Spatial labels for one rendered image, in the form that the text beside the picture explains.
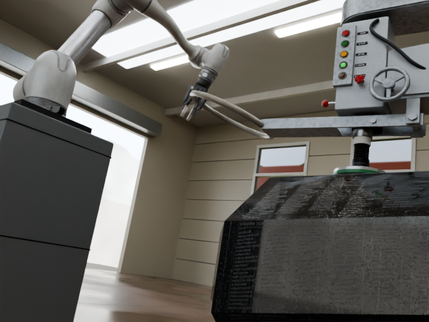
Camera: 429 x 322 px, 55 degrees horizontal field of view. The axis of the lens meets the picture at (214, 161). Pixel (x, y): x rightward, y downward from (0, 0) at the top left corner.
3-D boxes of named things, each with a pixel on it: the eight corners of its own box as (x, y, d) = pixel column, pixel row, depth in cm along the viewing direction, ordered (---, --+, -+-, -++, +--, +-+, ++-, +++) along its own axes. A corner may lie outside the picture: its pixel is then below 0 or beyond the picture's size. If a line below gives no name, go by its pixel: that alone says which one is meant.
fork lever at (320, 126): (426, 138, 170) (426, 127, 171) (422, 121, 154) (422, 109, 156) (272, 140, 207) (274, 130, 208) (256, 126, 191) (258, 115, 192)
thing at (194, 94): (286, 149, 218) (289, 144, 218) (246, 114, 178) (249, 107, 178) (219, 121, 246) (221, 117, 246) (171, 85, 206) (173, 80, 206)
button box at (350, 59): (352, 86, 172) (357, 27, 179) (351, 84, 170) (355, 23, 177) (334, 88, 176) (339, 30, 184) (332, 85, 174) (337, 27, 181)
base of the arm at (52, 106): (36, 105, 139) (41, 90, 140) (7, 113, 153) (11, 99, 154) (82, 124, 152) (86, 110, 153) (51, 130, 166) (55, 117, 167)
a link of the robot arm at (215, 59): (223, 76, 219) (210, 75, 230) (236, 51, 219) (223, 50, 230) (208, 66, 213) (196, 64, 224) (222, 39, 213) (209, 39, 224)
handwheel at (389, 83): (412, 108, 160) (413, 74, 164) (408, 98, 152) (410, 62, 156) (371, 111, 168) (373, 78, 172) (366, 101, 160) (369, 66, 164)
